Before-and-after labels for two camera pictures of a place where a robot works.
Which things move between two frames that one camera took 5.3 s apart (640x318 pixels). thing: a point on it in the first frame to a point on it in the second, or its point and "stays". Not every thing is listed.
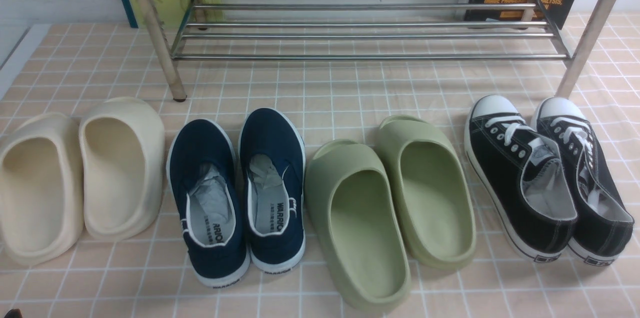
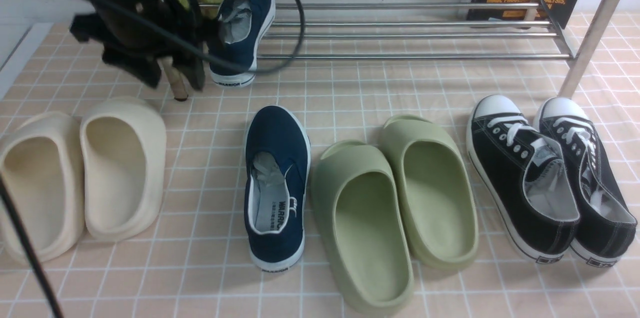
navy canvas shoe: [203, 170] to [247, 10]
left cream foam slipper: [41, 201] stays
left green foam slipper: [353, 210] stays
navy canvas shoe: [272, 162] stays
